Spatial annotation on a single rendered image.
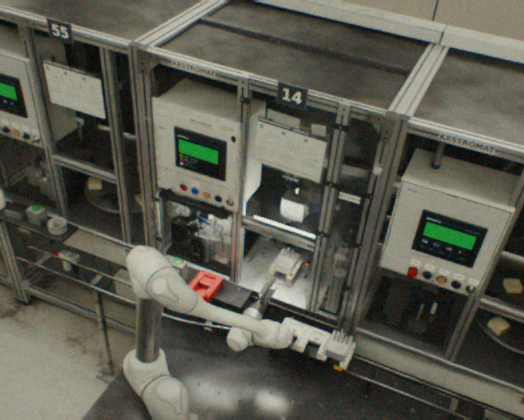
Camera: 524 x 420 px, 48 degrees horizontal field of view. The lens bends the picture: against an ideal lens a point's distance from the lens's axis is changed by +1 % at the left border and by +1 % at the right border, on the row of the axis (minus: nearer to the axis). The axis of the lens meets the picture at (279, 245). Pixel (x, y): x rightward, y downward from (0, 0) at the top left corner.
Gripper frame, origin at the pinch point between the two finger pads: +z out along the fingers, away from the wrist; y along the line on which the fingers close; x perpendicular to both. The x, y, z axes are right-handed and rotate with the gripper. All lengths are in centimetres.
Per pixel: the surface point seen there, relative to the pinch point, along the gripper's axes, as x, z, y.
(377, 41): -13, 74, 100
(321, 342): -31.6, -9.8, -14.3
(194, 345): 29, -26, -33
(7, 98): 141, -1, 61
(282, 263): 1.1, 16.0, 1.9
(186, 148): 45, -1, 64
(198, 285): 35.5, -9.1, -7.6
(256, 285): 10.5, 6.4, -9.8
